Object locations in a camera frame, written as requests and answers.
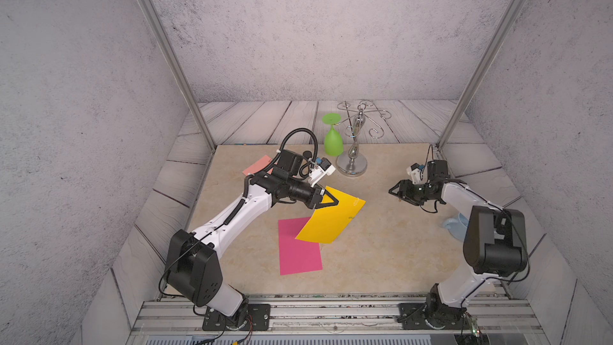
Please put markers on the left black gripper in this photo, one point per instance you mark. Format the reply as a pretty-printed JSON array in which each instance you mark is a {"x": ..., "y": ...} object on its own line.
[{"x": 314, "y": 197}]

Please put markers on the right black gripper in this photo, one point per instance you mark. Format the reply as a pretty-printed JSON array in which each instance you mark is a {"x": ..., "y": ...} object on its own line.
[{"x": 405, "y": 186}]

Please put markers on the yellow paper sheet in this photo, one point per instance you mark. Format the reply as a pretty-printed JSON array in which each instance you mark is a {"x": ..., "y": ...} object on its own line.
[{"x": 325, "y": 225}]

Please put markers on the magenta paper sheet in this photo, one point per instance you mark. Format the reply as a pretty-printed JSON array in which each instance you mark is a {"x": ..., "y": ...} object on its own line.
[{"x": 296, "y": 256}]

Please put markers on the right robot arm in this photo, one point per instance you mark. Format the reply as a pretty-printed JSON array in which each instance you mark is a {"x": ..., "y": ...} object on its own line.
[{"x": 494, "y": 246}]

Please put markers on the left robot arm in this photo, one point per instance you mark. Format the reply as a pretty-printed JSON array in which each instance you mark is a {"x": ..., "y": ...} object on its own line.
[{"x": 193, "y": 260}]

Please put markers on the silver metal hanger stand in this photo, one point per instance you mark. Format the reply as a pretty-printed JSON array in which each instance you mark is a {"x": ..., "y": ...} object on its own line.
[{"x": 352, "y": 163}]

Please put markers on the green plastic wine glass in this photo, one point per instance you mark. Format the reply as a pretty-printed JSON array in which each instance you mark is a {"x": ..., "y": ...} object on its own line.
[{"x": 333, "y": 141}]

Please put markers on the light blue cup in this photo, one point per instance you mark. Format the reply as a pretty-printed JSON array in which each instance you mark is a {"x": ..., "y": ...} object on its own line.
[{"x": 457, "y": 226}]

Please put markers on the salmon pink paper sheet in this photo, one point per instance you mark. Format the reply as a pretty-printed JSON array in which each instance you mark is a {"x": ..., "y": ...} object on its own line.
[{"x": 258, "y": 165}]

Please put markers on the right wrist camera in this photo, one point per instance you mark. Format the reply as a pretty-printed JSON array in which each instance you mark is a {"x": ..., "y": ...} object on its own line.
[{"x": 416, "y": 172}]

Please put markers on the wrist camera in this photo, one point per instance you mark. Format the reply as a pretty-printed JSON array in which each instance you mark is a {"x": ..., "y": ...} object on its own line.
[
  {"x": 416, "y": 172},
  {"x": 318, "y": 169}
]

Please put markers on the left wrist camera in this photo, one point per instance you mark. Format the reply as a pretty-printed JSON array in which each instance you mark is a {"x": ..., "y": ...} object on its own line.
[{"x": 318, "y": 169}]

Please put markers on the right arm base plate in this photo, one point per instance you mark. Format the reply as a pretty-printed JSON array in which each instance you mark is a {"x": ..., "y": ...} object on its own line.
[{"x": 419, "y": 316}]

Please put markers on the aluminium front rail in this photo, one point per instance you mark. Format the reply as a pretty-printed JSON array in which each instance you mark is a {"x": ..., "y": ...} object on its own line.
[{"x": 362, "y": 314}]

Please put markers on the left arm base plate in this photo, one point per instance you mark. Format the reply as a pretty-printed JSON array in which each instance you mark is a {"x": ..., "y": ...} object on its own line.
[{"x": 249, "y": 317}]

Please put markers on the right aluminium frame post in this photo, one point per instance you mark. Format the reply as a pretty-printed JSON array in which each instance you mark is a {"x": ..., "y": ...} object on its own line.
[{"x": 495, "y": 43}]

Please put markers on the aluminium frame post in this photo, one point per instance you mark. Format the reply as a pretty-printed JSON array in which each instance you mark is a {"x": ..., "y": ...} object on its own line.
[
  {"x": 152, "y": 17},
  {"x": 495, "y": 43}
]

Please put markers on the left aluminium frame post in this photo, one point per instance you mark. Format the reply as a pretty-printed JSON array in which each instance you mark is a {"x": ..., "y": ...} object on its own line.
[{"x": 152, "y": 17}]

